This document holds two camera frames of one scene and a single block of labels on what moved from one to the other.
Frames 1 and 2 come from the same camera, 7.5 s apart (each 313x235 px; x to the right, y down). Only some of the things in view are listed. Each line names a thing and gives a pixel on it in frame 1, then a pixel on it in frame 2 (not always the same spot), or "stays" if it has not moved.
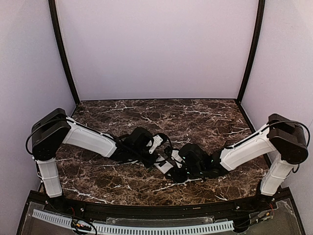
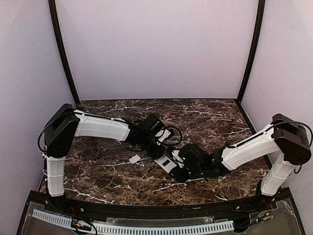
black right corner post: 261,5 stays
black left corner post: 62,54 stays
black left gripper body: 151,161 to 151,149
